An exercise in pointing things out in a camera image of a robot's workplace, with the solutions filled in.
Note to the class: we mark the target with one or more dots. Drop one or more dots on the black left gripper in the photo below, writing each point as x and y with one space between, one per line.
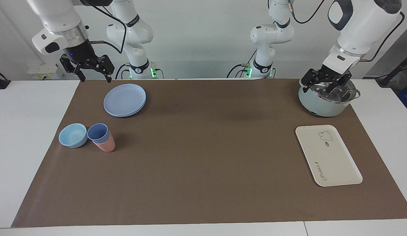
329 73

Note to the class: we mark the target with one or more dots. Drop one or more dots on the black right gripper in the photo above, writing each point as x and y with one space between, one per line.
81 54

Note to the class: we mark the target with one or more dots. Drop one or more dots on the blue ribbed plastic cup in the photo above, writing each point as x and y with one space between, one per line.
98 132

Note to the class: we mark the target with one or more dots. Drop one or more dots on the pink plastic cup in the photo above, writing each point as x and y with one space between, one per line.
106 146

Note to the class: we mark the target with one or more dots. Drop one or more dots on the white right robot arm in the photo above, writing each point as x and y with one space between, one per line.
59 16

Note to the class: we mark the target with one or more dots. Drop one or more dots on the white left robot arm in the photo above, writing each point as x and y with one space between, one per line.
364 26

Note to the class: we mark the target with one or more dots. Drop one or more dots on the cream rabbit print tray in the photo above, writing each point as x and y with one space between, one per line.
328 157

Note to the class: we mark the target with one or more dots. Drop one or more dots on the glass pot lid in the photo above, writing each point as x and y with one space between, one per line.
344 95

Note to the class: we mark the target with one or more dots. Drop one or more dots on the pale green cooking pot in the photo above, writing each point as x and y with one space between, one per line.
321 106

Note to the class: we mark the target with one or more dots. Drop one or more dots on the pale blue round plate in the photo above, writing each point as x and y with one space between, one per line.
124 100

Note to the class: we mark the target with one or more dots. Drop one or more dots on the black tripod leg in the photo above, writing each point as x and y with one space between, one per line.
385 79

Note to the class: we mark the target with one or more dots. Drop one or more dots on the light blue plastic bowl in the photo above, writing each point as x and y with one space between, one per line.
72 136

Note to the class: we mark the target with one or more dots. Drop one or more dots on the brown table mat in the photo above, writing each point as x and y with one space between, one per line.
203 157

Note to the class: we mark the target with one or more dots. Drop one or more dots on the white wall socket box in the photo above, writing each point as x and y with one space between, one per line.
46 71

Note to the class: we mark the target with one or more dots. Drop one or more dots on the black clamp mount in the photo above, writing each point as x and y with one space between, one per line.
0 82

